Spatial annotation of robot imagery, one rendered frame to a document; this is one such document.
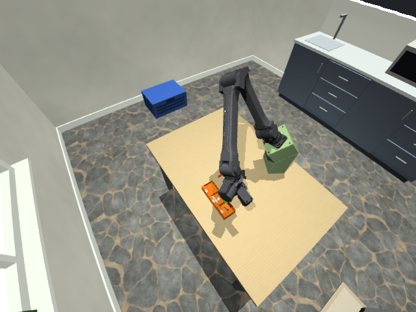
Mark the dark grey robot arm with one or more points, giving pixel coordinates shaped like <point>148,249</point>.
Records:
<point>230,85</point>

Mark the orange bin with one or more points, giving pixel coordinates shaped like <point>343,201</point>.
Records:
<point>210,189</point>

